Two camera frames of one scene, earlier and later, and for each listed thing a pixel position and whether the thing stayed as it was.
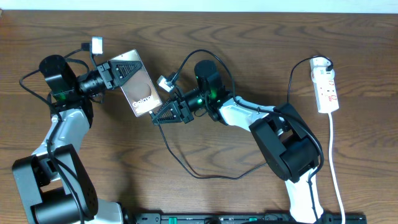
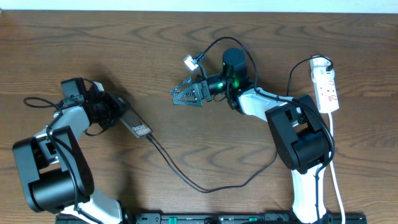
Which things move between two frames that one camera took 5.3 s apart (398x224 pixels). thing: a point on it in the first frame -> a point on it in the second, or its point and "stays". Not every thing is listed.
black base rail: [249, 218] stays
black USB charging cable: [331, 70] -> [270, 165]
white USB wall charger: [318, 65] stays
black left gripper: [111, 68] -> [115, 106]
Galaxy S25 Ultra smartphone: [139, 89] -> [132, 121]
